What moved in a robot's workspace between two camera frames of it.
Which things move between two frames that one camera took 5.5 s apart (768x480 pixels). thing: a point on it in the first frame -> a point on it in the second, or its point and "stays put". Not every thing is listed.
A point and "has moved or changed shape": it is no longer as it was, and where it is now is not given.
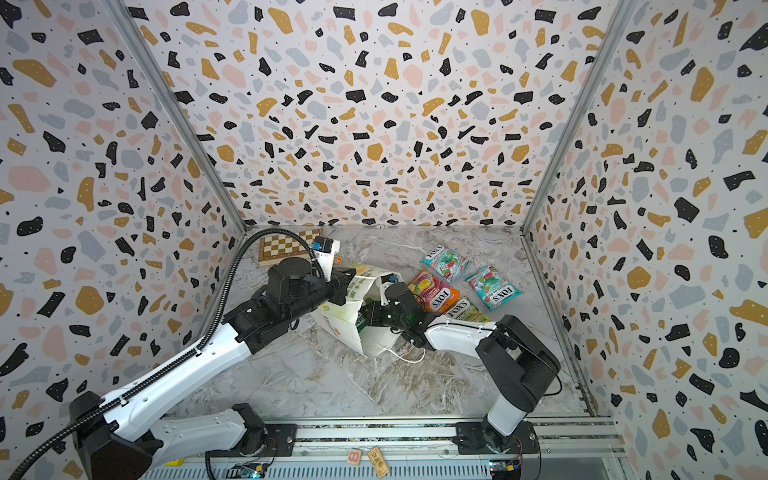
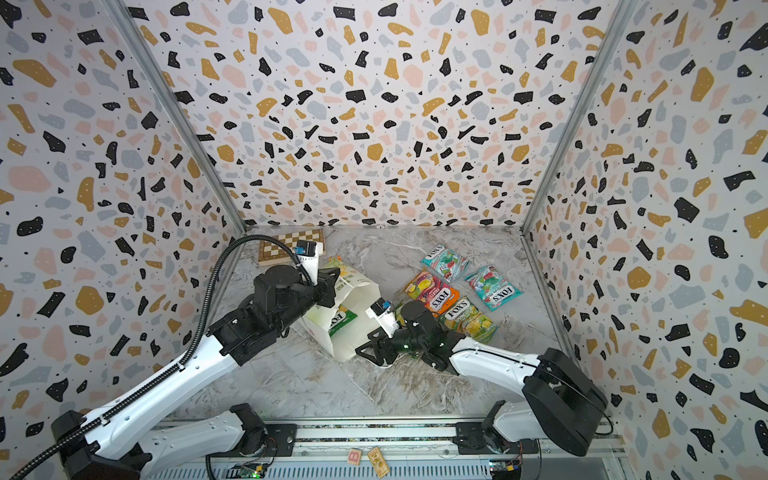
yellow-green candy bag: (466, 309) stays put
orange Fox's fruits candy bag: (432, 293) stays put
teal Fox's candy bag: (447, 262) stays put
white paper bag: (369, 285) has moved or changed shape
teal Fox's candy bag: (495, 291) stays put
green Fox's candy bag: (361, 323) -> (342, 319)
